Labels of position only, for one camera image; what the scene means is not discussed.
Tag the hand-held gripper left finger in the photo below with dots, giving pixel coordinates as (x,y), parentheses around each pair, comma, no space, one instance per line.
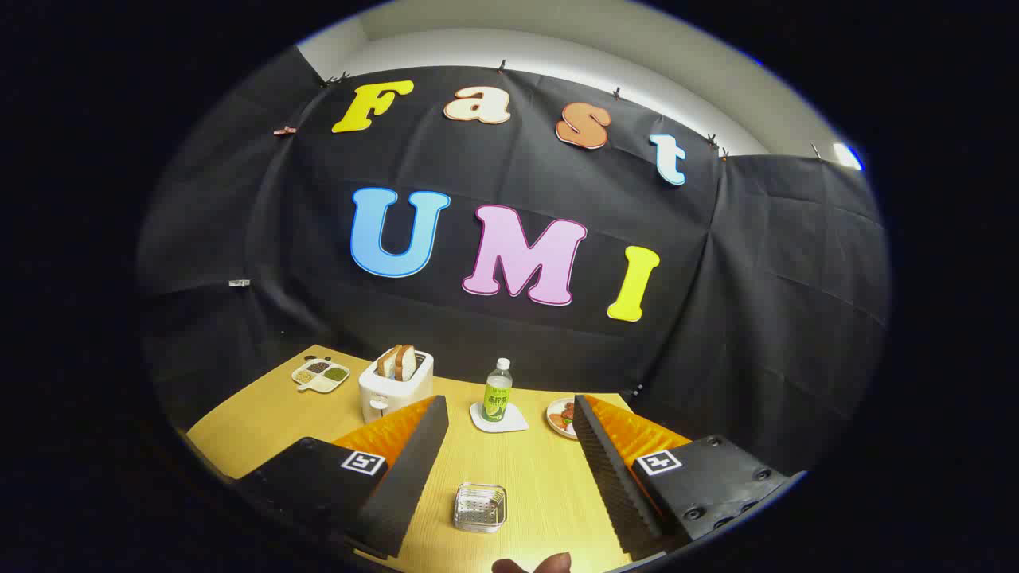
(406,485)

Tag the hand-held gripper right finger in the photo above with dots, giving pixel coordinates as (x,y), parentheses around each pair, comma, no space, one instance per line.
(613,485)

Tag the perforated metal basket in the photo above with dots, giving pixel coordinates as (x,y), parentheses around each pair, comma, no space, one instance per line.
(478,509)

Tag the white divided spice dish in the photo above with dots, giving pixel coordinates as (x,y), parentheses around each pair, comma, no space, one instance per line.
(322,385)

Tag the white coaster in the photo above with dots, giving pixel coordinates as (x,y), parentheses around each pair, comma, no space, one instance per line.
(513,422)

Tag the green label drink bottle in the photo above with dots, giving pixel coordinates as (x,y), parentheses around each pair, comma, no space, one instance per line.
(497,398)

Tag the white plate of food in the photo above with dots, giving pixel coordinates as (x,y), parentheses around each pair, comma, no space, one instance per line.
(556,420)

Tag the large bread slice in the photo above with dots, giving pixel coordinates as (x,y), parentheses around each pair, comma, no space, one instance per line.
(406,362)

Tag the small bread slice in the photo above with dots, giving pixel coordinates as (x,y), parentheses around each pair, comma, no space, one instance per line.
(386,364)

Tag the white toaster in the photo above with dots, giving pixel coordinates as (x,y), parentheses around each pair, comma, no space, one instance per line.
(390,398)

